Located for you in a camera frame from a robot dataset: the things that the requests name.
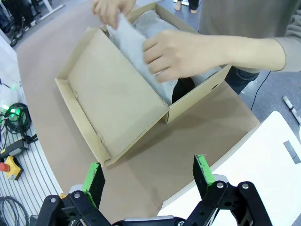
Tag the white tissue paper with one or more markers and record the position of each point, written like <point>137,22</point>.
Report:
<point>129,44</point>

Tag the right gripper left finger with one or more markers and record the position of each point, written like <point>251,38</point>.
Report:
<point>91,186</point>

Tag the person's left forearm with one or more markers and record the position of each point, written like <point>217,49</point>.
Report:
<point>254,53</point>

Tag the grey controller device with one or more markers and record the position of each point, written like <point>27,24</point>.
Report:
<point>14,148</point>

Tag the grey metal floor bar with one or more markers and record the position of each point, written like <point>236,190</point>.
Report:
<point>291,108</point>

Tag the brown cardboard shoe box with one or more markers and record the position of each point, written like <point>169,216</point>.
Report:
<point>113,99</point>

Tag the person's left hand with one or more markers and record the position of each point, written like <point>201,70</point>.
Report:
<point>183,54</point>

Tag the person in beige sweater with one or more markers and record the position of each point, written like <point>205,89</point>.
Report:
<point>235,18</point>

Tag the black leather shoe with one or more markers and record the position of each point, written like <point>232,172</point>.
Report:
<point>181,90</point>

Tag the yellow emergency stop button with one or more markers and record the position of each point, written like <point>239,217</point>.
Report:
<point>10,168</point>

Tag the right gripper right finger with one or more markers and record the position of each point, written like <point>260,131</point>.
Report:
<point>204,179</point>

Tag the person's right hand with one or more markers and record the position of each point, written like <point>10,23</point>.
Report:
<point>113,11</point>

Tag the white slatted base plate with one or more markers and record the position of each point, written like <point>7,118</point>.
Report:
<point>35,176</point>

